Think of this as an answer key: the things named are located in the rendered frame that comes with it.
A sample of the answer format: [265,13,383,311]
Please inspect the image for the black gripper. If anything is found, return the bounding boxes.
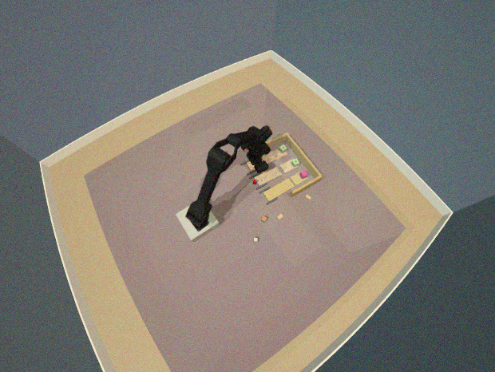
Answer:
[241,144,269,173]

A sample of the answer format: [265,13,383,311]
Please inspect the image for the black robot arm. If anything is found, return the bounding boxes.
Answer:
[186,125,272,232]

